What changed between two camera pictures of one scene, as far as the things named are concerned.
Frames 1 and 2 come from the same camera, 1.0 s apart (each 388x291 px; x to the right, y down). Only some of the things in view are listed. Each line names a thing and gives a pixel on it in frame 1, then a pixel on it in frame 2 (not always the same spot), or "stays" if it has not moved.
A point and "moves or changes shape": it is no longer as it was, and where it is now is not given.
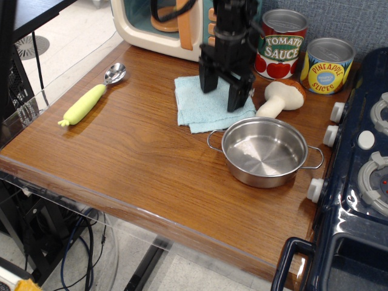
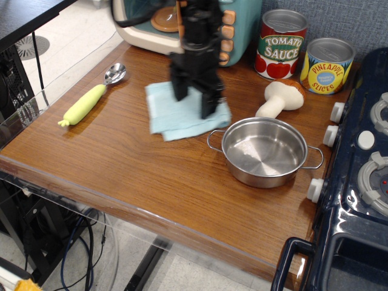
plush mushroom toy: (280, 96) stays
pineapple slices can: (327, 65) stays
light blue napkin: (208, 111) moves or changes shape
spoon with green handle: (89, 98) stays
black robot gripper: (232, 57) -> (197, 66)
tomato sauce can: (281, 45) stays
